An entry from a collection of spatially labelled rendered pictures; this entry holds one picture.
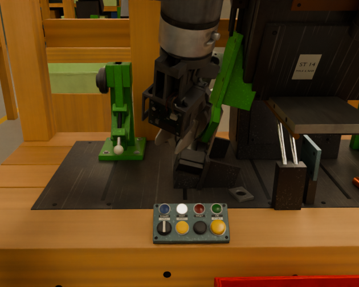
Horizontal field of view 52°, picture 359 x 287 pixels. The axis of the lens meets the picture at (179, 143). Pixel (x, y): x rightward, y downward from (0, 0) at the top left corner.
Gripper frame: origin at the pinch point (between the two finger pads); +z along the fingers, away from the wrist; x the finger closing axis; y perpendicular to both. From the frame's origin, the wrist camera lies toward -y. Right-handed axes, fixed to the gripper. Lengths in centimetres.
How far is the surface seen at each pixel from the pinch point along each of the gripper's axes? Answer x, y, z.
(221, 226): 11.7, 1.1, 15.1
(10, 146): -224, -107, 219
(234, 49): -2.3, -27.2, -5.1
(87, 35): -58, -44, 18
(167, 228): 2.8, 6.6, 16.2
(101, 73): -38.0, -25.5, 15.0
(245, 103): 3.6, -26.4, 6.5
